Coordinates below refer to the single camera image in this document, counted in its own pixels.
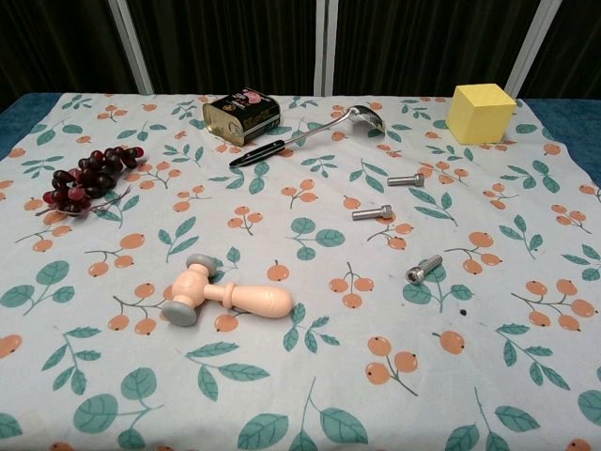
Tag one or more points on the black pleated screen panel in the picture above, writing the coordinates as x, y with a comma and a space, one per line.
422, 42
56, 42
577, 47
225, 42

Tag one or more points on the floral white tablecloth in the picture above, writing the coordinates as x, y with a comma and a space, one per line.
300, 357

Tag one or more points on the grey metal screen post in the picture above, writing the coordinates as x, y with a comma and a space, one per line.
533, 47
325, 47
134, 47

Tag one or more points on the dark red grape bunch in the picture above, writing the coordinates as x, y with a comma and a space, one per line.
91, 176

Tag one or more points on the beige toy hammer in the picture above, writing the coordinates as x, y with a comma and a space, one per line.
206, 291

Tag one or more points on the black gold tin can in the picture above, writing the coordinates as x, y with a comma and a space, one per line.
244, 115

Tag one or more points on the yellow cube block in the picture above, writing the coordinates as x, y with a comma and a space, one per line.
479, 115

